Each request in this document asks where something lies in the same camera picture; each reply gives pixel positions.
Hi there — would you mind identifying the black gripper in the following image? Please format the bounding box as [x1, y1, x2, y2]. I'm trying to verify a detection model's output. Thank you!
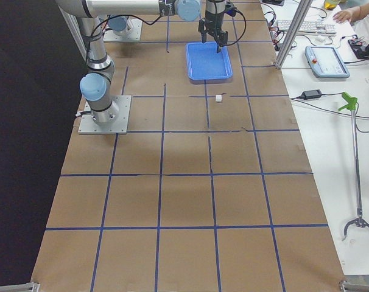
[198, 1, 228, 54]

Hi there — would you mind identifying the aluminium frame post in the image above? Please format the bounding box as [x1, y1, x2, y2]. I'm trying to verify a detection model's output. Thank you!
[275, 0, 312, 69]

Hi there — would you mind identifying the white keyboard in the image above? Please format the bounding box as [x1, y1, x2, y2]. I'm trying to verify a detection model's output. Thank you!
[276, 19, 337, 36]

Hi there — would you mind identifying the black power adapter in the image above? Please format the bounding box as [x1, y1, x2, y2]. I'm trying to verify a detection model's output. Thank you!
[301, 89, 323, 100]

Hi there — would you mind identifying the person hand at keyboard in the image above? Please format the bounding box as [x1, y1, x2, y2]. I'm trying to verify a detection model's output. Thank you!
[333, 9, 353, 23]

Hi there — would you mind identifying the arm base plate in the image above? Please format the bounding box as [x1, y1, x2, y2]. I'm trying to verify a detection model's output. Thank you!
[104, 18, 142, 43]
[78, 96, 132, 134]

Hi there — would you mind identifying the blue plastic tray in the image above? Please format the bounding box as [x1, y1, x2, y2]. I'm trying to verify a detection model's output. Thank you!
[185, 42, 233, 84]

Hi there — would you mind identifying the teach pendant tablet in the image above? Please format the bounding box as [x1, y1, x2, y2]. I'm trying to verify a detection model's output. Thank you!
[304, 46, 350, 79]

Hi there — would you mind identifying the green handled reacher grabber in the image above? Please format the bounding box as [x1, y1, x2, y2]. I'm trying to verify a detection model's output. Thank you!
[338, 92, 369, 240]

